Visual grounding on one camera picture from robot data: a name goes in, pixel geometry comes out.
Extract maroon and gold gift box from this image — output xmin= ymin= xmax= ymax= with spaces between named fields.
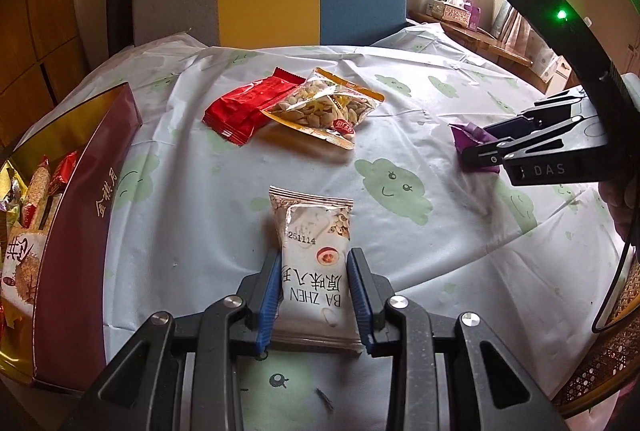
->
xmin=1 ymin=83 xmax=141 ymax=391

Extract snacks inside gift box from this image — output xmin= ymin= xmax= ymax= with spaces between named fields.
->
xmin=1 ymin=150 xmax=79 ymax=329

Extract purple box on table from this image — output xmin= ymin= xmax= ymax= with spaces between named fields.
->
xmin=463 ymin=0 xmax=482 ymax=31

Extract white cloud-print tablecloth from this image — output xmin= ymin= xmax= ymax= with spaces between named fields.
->
xmin=22 ymin=27 xmax=623 ymax=430

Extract pumpkin seed bag orange trim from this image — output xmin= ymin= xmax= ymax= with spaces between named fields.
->
xmin=262 ymin=67 xmax=385 ymax=150

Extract tissue box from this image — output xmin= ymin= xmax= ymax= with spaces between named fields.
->
xmin=426 ymin=0 xmax=471 ymax=28

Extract wooden wardrobe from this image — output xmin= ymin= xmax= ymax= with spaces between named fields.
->
xmin=1 ymin=0 xmax=89 ymax=147

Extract white nut snack packet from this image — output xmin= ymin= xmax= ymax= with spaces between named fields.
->
xmin=269 ymin=186 xmax=363 ymax=353

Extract wooden side table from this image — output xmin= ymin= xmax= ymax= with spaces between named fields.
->
xmin=409 ymin=10 xmax=578 ymax=95

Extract person's right hand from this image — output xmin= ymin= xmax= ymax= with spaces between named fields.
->
xmin=599 ymin=178 xmax=639 ymax=248

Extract wicker chair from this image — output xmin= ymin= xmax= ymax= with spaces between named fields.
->
xmin=553 ymin=260 xmax=639 ymax=418

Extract black cable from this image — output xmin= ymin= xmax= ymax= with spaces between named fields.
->
xmin=591 ymin=239 xmax=639 ymax=336

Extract bright red snack packet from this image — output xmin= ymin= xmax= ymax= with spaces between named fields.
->
xmin=203 ymin=68 xmax=306 ymax=146

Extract purple snack packet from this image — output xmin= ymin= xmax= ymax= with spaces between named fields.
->
xmin=449 ymin=123 xmax=500 ymax=174

